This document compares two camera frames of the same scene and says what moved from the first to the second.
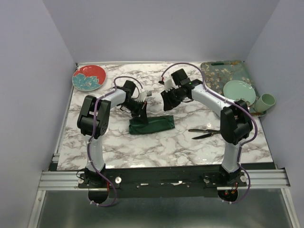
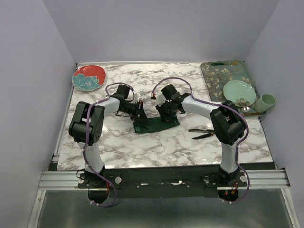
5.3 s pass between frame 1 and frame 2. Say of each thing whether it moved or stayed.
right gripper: moved
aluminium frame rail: stayed
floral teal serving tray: stayed
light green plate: stayed
